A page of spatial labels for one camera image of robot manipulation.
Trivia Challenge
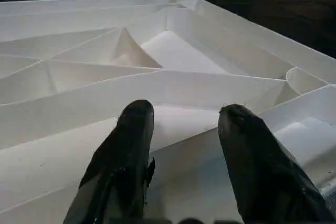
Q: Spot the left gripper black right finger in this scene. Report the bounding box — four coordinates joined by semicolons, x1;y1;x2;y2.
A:
218;103;336;224

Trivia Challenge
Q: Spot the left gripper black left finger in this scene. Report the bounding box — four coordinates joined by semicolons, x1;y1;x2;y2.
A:
62;99;156;224

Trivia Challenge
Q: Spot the white plastic table top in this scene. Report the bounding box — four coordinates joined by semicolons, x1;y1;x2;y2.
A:
0;0;336;224

